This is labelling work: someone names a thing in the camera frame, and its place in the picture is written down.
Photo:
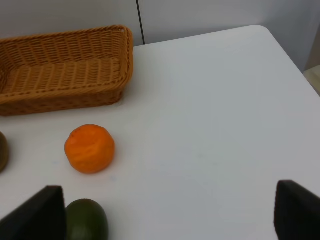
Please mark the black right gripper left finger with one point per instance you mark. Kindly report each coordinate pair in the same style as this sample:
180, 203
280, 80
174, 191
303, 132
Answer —
42, 217

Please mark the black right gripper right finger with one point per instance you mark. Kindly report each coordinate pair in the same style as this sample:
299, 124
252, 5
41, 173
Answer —
296, 212

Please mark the dark green avocado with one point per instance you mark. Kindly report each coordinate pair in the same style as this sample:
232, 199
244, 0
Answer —
86, 220

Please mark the brown kiwi fruit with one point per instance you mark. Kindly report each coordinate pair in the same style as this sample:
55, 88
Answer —
4, 152

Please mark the orange tangerine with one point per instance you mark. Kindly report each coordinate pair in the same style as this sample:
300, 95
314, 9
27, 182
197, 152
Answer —
90, 149

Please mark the orange wicker basket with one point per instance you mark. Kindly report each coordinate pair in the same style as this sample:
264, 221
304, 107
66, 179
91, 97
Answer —
65, 70

